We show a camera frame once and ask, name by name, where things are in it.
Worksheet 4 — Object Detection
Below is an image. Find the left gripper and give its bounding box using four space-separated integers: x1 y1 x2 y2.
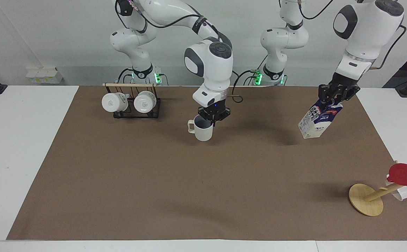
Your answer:
318 72 361 105

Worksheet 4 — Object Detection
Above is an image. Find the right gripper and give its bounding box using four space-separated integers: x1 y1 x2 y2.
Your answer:
198 99 231 127

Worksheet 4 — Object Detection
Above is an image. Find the white cup with handle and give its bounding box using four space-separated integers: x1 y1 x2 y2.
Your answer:
188 115 214 142

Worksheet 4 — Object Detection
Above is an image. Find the white and blue milk carton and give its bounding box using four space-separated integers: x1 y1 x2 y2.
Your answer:
298 99 344 139

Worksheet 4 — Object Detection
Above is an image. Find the wooden cup stand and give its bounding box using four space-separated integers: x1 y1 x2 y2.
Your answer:
349 160 407 217

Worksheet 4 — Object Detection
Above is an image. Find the small white cup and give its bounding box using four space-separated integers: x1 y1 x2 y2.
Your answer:
385 179 407 202

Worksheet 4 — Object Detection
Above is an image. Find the white box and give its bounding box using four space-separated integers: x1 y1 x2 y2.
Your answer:
26 67 63 85

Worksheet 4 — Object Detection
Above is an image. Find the black wire cup rack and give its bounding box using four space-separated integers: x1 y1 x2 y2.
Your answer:
102 82 162 119

